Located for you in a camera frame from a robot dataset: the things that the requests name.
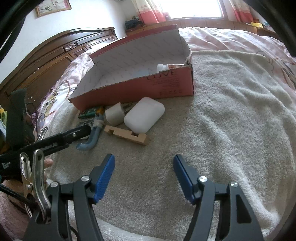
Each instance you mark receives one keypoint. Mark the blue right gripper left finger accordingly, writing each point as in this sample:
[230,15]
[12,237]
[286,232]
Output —
[100,178]

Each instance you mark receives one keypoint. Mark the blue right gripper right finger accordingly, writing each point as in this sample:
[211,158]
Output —
[188,179]

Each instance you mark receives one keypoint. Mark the blue grey curved pipe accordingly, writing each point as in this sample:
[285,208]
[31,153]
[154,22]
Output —
[97,123]

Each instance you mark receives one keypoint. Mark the wooden notched block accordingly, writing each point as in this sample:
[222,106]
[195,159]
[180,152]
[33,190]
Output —
[140,138]

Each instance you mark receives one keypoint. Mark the green cartoon lighter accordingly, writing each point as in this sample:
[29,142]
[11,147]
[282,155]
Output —
[92,112]

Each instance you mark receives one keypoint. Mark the white earbuds case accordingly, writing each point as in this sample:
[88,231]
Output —
[144,115]

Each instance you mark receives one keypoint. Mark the white cap bottle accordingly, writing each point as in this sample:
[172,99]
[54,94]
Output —
[166,67]

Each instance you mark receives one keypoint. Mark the operator hand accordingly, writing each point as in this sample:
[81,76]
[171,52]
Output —
[47,164]

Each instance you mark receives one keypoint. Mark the silver clip on right gripper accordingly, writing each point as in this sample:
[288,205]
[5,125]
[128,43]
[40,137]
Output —
[32,173]

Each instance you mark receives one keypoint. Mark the silver metal clip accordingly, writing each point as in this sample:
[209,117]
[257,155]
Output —
[42,133]

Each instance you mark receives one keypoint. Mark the beige fuzzy towel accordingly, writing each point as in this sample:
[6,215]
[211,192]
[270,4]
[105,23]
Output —
[238,126]

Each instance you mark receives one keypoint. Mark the dark wooden headboard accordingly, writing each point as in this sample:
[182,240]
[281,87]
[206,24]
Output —
[39,71]

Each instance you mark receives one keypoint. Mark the red cardboard box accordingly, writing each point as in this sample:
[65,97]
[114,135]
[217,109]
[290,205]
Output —
[126,70]

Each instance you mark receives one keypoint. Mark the pink patterned quilt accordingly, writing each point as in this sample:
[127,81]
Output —
[198,39]

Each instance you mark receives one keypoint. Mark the wooden window bench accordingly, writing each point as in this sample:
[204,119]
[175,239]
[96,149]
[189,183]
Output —
[209,23]

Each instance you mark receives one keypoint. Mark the dark bag on bench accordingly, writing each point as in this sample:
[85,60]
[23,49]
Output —
[133,24]

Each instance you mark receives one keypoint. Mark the yellow book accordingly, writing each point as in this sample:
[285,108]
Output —
[257,25]

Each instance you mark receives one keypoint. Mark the left pink white curtain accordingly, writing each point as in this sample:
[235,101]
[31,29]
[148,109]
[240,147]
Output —
[148,12]

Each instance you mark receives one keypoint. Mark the pink white curtain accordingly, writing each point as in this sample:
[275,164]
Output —
[241,11]
[148,12]

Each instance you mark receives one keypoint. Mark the right pink white curtain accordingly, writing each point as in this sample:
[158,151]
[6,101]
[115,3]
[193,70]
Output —
[241,11]

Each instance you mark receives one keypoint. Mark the framed wall picture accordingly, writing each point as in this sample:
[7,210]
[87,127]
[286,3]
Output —
[52,6]

